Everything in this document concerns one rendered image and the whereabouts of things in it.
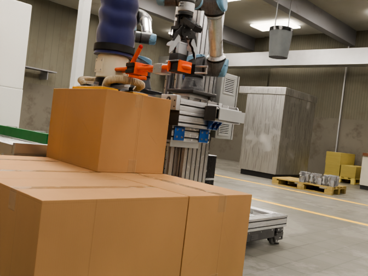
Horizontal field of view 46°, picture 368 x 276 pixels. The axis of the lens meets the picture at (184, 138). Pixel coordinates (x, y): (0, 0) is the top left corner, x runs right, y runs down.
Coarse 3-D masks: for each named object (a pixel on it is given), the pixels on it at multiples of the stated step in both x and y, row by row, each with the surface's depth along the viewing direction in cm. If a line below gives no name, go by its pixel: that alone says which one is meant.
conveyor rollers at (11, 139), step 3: (0, 135) 397; (3, 135) 408; (0, 138) 361; (3, 138) 364; (6, 138) 374; (9, 138) 376; (12, 138) 378; (15, 138) 388; (6, 141) 330; (9, 141) 339; (12, 141) 341; (15, 141) 343; (18, 141) 345; (21, 141) 355; (24, 141) 357; (27, 141) 360; (30, 141) 362
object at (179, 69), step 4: (168, 60) 199; (172, 60) 197; (176, 60) 195; (180, 60) 193; (168, 64) 199; (172, 64) 198; (176, 64) 196; (180, 64) 193; (188, 64) 196; (168, 68) 199; (172, 68) 198; (176, 68) 196; (180, 68) 193; (172, 72) 201; (176, 72) 199; (180, 72) 198; (184, 72) 196; (188, 72) 197
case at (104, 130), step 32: (64, 96) 242; (96, 96) 215; (128, 96) 217; (64, 128) 239; (96, 128) 213; (128, 128) 218; (160, 128) 232; (64, 160) 236; (96, 160) 210; (128, 160) 220; (160, 160) 234
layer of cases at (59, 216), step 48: (0, 192) 146; (48, 192) 139; (96, 192) 150; (144, 192) 162; (192, 192) 178; (240, 192) 196; (0, 240) 143; (48, 240) 128; (96, 240) 139; (144, 240) 153; (192, 240) 170; (240, 240) 192
